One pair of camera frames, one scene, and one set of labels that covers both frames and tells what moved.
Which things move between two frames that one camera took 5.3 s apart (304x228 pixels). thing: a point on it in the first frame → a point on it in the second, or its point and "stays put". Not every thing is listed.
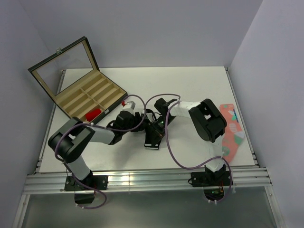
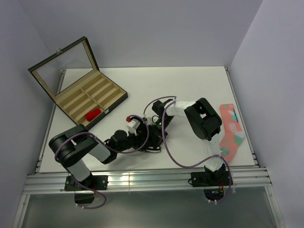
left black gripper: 137,118 → 139,139
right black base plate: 199,179 stays put
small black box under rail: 84,198 stays put
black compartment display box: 72,76 stays put
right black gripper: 152,126 → 156,136
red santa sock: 90,115 stays put
